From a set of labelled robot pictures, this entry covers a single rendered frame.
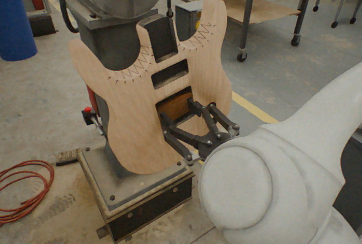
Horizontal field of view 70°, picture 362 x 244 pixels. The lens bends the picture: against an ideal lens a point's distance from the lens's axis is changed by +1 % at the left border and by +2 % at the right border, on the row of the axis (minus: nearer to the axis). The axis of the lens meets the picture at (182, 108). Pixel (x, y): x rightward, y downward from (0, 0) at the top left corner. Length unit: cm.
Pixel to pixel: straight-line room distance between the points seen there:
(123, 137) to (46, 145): 162
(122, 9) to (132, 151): 41
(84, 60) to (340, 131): 38
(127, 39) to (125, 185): 72
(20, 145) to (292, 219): 214
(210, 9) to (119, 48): 50
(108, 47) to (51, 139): 135
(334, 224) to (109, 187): 112
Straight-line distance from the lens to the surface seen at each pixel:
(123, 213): 137
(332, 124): 31
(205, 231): 156
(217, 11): 58
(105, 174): 144
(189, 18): 92
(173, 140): 54
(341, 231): 42
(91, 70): 48
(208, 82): 64
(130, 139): 60
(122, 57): 103
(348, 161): 125
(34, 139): 228
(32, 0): 428
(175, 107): 61
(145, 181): 137
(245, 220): 23
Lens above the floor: 138
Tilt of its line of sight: 37 degrees down
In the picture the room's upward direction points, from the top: straight up
